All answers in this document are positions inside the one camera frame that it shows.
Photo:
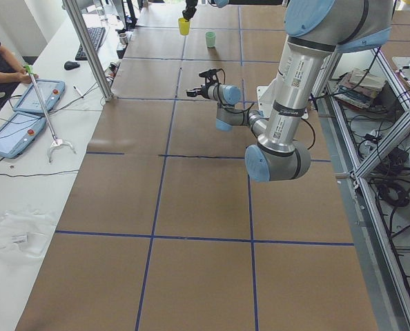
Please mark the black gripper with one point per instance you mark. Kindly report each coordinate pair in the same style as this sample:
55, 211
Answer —
189, 7
203, 92

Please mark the yellow cup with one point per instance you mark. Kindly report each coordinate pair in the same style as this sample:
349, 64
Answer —
184, 26

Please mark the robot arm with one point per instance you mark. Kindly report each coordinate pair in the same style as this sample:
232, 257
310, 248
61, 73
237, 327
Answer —
216, 3
314, 30

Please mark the green cup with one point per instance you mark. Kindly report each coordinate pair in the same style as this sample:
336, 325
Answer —
210, 39

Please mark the metal cup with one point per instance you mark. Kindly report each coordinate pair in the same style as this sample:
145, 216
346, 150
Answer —
123, 38

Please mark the stack of papers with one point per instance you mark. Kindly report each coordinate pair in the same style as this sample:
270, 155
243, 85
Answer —
359, 88

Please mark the black computer mouse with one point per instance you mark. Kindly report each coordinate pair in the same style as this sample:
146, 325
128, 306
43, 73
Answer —
71, 65

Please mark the metal reacher grabber tool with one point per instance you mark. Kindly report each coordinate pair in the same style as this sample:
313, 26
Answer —
57, 143

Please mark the near blue teach pendant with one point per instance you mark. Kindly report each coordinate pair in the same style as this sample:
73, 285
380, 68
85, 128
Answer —
19, 132

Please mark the seated person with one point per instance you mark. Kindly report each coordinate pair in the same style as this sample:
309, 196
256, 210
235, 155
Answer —
12, 73

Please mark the clear plastic bag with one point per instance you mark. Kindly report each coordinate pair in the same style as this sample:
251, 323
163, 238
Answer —
25, 235

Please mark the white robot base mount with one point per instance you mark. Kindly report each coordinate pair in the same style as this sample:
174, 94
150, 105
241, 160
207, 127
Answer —
266, 97

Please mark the aluminium frame post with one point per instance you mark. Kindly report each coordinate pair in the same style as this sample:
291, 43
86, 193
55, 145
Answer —
93, 60

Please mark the aluminium frame rail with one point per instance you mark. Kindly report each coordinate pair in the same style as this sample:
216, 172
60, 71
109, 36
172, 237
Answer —
394, 137

